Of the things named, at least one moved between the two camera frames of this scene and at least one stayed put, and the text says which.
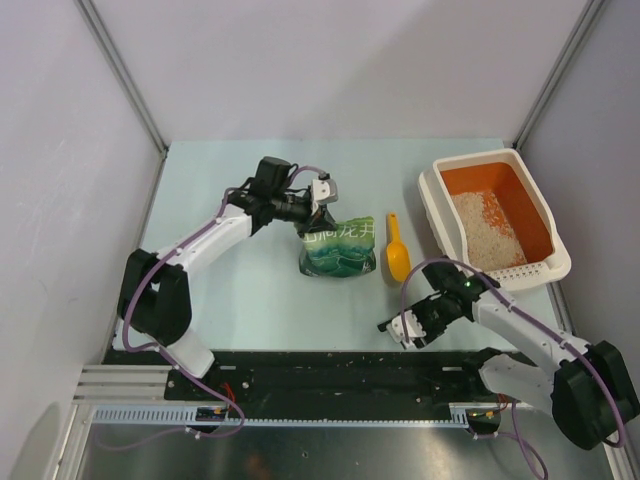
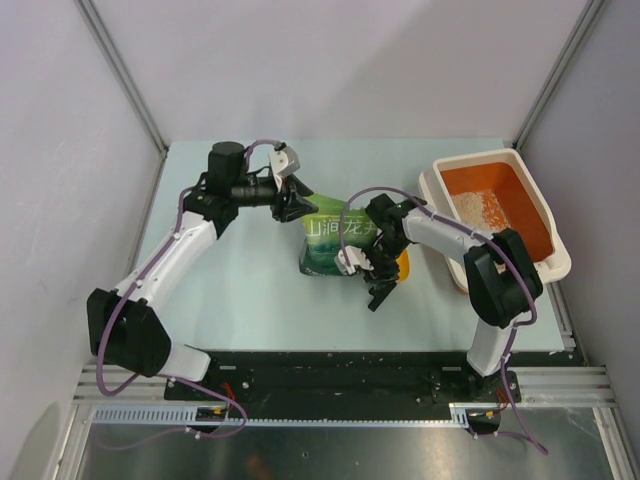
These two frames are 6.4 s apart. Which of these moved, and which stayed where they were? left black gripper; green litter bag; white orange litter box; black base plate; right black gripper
Moved: green litter bag; left black gripper; right black gripper
Stayed: black base plate; white orange litter box
